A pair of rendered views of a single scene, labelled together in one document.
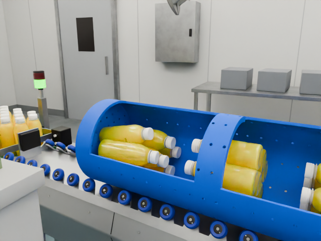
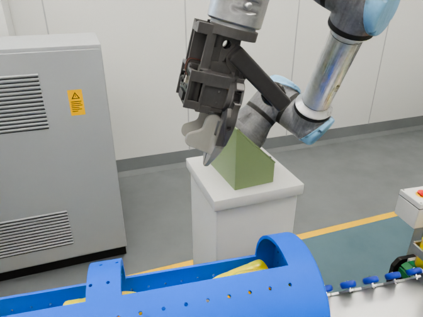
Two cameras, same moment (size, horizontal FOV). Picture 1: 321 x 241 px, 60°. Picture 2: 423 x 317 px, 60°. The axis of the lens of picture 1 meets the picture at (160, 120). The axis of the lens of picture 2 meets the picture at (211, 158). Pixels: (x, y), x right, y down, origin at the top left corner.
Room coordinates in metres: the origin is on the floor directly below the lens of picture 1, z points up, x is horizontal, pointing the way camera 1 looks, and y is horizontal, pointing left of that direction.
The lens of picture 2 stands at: (1.24, -0.40, 1.76)
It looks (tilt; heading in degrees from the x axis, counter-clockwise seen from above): 26 degrees down; 136
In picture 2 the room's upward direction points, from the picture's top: straight up
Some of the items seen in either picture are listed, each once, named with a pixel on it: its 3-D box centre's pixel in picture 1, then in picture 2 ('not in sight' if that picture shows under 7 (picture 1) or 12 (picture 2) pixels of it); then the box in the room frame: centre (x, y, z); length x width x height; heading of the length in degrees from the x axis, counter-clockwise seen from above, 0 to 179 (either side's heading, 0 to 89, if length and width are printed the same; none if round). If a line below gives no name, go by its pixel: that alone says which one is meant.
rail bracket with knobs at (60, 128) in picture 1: (61, 137); not in sight; (1.35, 0.51, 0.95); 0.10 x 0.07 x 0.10; 149
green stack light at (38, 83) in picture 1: (39, 83); not in sight; (1.66, 0.72, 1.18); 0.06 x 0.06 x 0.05
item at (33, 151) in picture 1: (30, 144); not in sight; (1.15, 0.57, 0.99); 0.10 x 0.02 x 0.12; 149
